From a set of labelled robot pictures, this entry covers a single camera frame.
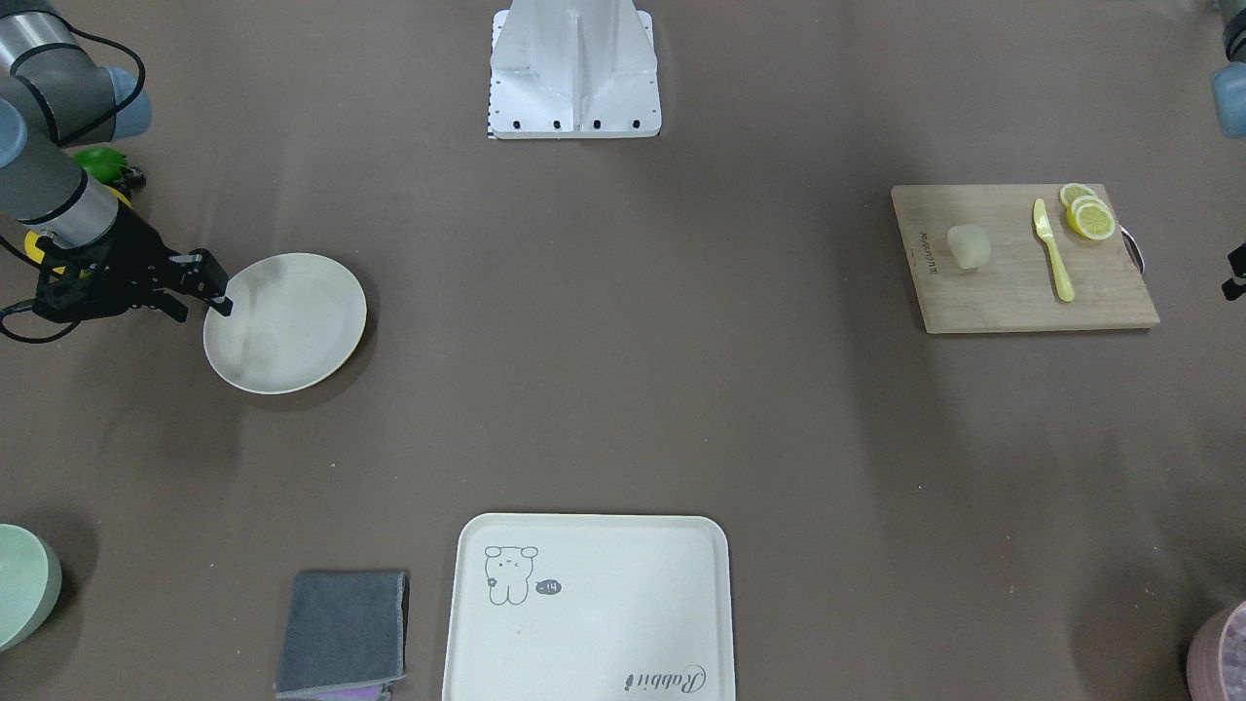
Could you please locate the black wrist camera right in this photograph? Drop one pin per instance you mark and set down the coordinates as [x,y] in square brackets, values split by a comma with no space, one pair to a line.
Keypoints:
[77,291]

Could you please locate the mint green bowl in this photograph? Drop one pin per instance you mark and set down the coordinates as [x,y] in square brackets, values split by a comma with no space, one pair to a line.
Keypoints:
[31,578]

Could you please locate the cream round plate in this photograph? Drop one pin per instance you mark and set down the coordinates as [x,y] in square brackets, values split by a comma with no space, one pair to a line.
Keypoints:
[296,319]

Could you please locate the cream rabbit tray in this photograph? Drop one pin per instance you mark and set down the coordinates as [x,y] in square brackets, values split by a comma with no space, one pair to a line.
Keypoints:
[591,607]

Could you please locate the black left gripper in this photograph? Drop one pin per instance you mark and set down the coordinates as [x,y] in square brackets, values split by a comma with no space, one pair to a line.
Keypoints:
[1237,263]

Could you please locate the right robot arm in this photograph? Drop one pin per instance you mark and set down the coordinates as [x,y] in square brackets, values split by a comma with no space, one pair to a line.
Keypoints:
[56,97]

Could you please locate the yellow plastic knife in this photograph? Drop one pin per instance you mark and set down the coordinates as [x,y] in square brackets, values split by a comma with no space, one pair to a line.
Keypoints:
[1062,283]

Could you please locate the pink bowl of ice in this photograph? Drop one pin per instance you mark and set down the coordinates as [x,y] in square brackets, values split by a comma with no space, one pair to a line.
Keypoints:
[1216,657]

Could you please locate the white steamed bun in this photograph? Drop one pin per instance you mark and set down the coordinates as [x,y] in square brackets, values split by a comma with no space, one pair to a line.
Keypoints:
[970,246]

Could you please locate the yellow lemon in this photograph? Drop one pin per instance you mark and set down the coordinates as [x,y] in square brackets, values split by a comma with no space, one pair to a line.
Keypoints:
[120,195]
[35,245]

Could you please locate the bamboo cutting board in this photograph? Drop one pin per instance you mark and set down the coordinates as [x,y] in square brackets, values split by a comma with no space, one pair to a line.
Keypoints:
[1014,292]

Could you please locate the lemon slice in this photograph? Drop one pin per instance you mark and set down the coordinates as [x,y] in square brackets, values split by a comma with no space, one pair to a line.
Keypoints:
[1091,218]
[1071,192]

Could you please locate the back lemon slice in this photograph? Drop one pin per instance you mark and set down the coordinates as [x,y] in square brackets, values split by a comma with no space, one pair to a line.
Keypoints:
[1071,192]

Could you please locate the dark purple grapes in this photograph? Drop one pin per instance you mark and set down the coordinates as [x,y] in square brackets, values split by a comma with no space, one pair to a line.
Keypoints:
[132,179]

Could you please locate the grey folded cloth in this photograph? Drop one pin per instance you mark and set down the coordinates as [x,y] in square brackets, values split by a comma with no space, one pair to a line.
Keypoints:
[344,636]

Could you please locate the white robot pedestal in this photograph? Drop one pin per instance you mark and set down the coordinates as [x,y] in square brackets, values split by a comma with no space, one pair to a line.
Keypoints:
[573,70]

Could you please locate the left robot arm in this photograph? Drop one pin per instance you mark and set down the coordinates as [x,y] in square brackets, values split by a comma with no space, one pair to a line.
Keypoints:
[1228,94]

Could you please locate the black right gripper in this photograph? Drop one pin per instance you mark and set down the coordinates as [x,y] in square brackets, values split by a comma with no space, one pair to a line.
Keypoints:
[133,254]

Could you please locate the front lemon slice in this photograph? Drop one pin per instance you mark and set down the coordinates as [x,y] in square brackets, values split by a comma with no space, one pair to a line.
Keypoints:
[1091,218]

